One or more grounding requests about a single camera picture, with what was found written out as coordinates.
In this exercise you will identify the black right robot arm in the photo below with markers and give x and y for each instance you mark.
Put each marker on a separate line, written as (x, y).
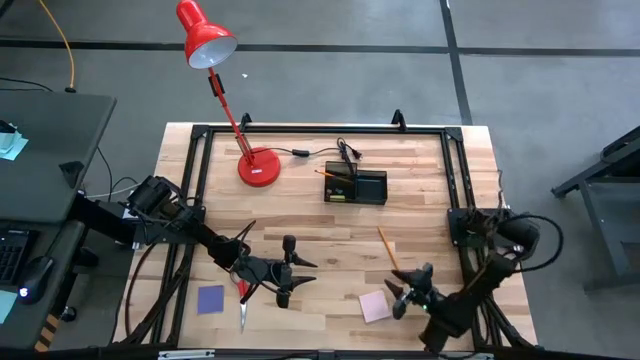
(465, 305)

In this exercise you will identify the yellow-green rubber eraser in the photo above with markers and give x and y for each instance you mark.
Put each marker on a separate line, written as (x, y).
(336, 198)

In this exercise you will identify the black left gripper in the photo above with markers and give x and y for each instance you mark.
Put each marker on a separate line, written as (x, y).
(285, 272)

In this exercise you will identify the black computer mouse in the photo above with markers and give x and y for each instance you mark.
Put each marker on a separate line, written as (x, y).
(35, 277)

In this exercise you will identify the white and cyan papers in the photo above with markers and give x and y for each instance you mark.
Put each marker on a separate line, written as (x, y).
(10, 145)

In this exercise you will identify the red desk lamp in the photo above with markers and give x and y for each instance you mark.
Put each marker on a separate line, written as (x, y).
(259, 172)

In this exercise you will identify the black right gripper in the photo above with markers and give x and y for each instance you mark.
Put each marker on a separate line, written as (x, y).
(422, 290)

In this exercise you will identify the dark grey side table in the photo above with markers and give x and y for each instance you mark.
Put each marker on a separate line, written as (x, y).
(600, 200)

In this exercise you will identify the silver aluminium extrusion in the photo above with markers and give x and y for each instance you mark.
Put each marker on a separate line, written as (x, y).
(185, 355)

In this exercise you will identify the cyan sticky note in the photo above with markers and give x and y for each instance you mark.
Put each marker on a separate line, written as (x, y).
(6, 305)

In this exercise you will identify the yellow pencil with eraser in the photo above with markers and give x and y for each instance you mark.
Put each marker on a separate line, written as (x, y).
(388, 248)
(330, 175)

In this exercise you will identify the pink sticky note pad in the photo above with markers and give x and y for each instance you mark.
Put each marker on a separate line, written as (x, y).
(374, 306)

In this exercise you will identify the black keyboard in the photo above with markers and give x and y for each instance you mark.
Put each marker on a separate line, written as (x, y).
(12, 255)

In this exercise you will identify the grey office desk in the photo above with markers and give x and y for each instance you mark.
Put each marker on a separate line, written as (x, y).
(50, 150)

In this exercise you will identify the purple sticky note pad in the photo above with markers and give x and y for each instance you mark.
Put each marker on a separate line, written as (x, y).
(210, 299)

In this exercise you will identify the black mesh desk organizer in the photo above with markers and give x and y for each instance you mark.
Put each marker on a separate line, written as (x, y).
(371, 189)

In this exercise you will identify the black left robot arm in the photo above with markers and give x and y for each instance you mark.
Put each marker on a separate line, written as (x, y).
(210, 240)

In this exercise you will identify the black aluminium table frame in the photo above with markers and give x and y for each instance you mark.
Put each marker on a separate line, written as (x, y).
(325, 129)

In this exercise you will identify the black pen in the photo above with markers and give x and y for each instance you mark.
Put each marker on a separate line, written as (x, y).
(348, 165)

